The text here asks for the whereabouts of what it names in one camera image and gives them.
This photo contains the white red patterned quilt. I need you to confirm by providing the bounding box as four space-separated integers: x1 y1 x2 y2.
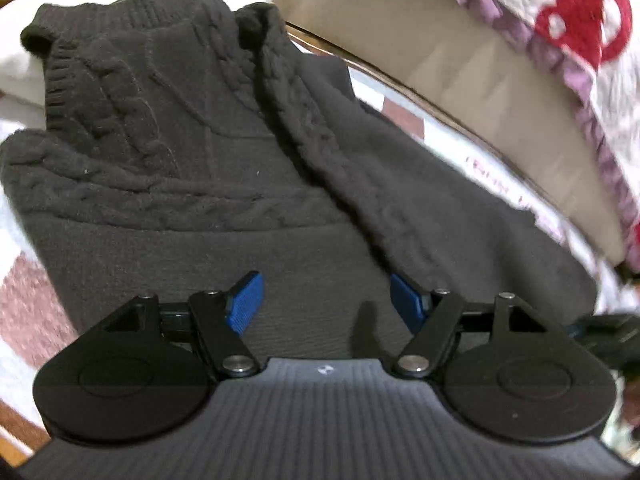
456 0 639 270

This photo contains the dark grey cable-knit sweater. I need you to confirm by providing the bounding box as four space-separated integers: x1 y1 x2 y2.
1 0 597 359

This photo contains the beige mattress side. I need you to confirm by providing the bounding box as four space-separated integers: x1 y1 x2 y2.
274 0 625 264

